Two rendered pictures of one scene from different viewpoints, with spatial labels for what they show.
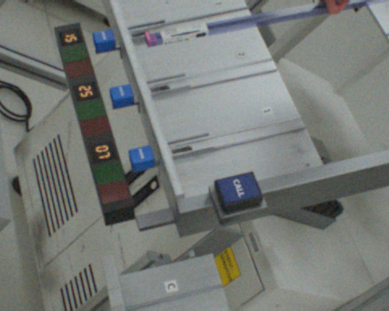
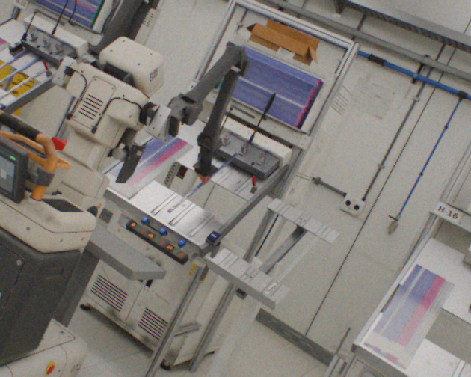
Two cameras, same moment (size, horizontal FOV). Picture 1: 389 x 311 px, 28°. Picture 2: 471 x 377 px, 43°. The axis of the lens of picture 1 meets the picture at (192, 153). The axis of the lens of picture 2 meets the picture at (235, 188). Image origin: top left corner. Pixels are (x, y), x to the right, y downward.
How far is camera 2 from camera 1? 1.85 m
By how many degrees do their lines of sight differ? 27
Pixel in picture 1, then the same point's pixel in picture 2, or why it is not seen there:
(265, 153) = (209, 226)
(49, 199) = (110, 299)
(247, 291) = (213, 275)
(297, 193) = (223, 232)
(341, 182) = (232, 224)
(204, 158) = (196, 235)
